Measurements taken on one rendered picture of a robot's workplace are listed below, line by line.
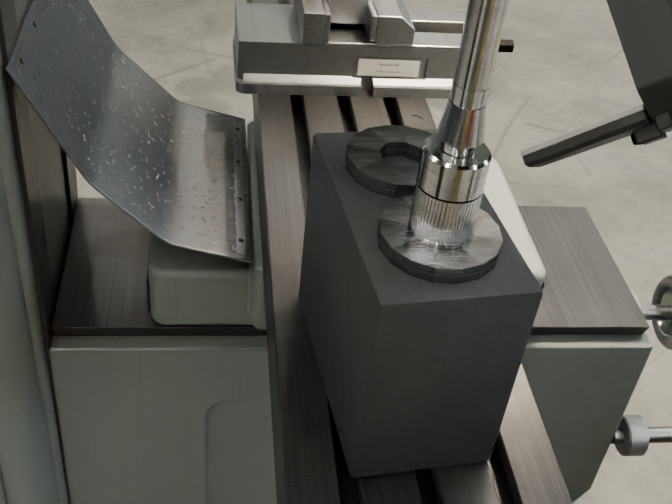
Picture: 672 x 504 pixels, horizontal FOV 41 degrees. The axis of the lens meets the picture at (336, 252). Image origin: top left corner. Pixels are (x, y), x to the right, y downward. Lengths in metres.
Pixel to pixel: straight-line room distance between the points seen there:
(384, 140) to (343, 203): 0.08
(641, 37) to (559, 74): 3.20
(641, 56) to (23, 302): 0.81
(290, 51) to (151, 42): 2.30
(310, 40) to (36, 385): 0.55
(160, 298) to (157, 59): 2.31
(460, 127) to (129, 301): 0.67
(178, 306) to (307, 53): 0.37
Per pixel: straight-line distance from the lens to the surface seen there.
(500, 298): 0.62
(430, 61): 1.23
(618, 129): 0.42
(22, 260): 1.04
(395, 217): 0.65
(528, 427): 0.80
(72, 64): 1.07
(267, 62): 1.20
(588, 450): 1.41
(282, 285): 0.88
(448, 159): 0.60
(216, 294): 1.09
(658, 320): 1.51
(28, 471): 1.25
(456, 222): 0.62
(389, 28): 1.19
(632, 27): 0.41
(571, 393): 1.30
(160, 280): 1.07
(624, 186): 3.00
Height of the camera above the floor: 1.52
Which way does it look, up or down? 38 degrees down
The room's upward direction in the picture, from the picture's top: 7 degrees clockwise
